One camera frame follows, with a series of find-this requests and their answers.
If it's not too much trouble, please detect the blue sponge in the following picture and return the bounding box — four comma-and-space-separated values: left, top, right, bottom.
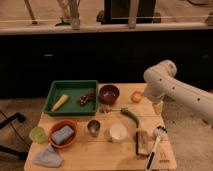
51, 125, 74, 145

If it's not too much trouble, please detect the wooden scrub brush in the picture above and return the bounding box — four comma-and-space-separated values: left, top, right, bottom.
136, 130, 149, 156

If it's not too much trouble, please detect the white dish brush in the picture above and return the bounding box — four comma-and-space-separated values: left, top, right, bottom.
145, 125, 167, 171

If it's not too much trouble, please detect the white paper cup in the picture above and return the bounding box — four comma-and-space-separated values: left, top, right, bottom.
109, 123, 127, 143

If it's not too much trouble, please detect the green chili pepper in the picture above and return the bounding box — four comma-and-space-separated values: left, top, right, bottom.
121, 108, 140, 128

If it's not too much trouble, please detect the dark red grape bunch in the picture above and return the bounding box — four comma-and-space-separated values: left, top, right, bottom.
78, 93, 96, 105

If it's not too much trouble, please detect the small orange apple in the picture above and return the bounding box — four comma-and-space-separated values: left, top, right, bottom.
131, 91, 143, 103

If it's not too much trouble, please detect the wooden folding table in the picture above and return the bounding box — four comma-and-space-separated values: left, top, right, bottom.
23, 82, 178, 171

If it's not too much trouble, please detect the light blue cloth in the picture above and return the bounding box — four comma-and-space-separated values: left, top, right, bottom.
33, 144, 62, 168

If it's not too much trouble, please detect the black stand base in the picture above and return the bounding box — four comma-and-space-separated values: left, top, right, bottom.
0, 110, 28, 160

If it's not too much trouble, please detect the yellow corn cob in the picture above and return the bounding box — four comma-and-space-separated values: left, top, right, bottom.
51, 94, 69, 112

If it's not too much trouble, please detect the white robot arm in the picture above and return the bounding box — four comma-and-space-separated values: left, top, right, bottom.
143, 60, 213, 125

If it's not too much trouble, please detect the orange plastic bowl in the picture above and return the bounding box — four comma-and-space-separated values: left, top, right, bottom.
48, 119, 77, 149

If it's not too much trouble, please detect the metal fork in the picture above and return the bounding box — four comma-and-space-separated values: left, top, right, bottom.
99, 108, 120, 113

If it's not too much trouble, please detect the dark red bowl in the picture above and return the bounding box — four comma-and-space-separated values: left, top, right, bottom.
99, 85, 120, 105

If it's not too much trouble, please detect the green plastic tray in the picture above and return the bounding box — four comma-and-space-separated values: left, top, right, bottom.
43, 80, 98, 116

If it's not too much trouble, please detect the small steel cup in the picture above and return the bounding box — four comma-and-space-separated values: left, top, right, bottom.
87, 120, 101, 137

